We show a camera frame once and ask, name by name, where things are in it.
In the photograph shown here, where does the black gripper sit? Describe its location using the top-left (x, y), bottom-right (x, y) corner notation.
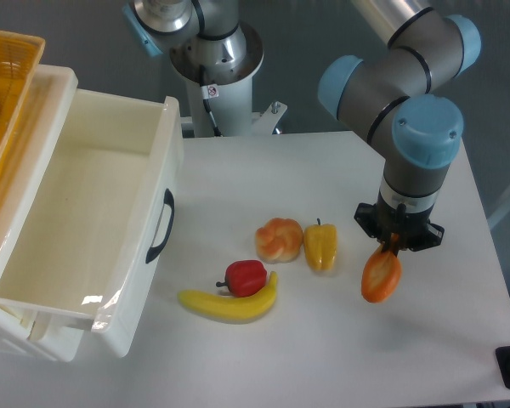
top-left (354, 201), bottom-right (445, 258)

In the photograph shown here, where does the long orange bread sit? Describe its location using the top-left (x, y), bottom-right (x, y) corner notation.
top-left (361, 246), bottom-right (402, 303)

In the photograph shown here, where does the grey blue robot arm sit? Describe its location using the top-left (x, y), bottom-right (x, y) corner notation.
top-left (123, 1), bottom-right (481, 253)

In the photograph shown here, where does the round braided bread roll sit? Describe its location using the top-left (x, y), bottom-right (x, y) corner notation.
top-left (254, 218), bottom-right (303, 264)

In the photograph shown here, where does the open upper white drawer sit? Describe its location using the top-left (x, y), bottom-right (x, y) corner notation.
top-left (0, 90), bottom-right (183, 357)

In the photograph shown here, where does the white drawer cabinet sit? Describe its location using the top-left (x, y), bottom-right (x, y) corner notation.
top-left (0, 65), bottom-right (81, 361)

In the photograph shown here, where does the yellow bell pepper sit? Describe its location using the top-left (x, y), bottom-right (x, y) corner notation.
top-left (303, 218), bottom-right (337, 272)

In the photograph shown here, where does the red bell pepper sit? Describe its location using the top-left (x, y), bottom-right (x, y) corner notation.
top-left (216, 260), bottom-right (267, 298)

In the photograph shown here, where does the yellow banana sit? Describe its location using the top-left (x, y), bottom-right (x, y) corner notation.
top-left (177, 271), bottom-right (279, 323)

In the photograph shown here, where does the yellow plastic basket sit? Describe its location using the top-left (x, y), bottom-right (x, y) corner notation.
top-left (0, 30), bottom-right (46, 178)

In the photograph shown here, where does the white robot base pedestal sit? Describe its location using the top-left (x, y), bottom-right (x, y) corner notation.
top-left (170, 21), bottom-right (287, 138)

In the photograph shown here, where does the black drawer handle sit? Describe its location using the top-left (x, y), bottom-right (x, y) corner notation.
top-left (145, 189), bottom-right (175, 264)

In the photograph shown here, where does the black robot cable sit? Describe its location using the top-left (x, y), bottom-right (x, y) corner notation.
top-left (197, 63), bottom-right (224, 138)

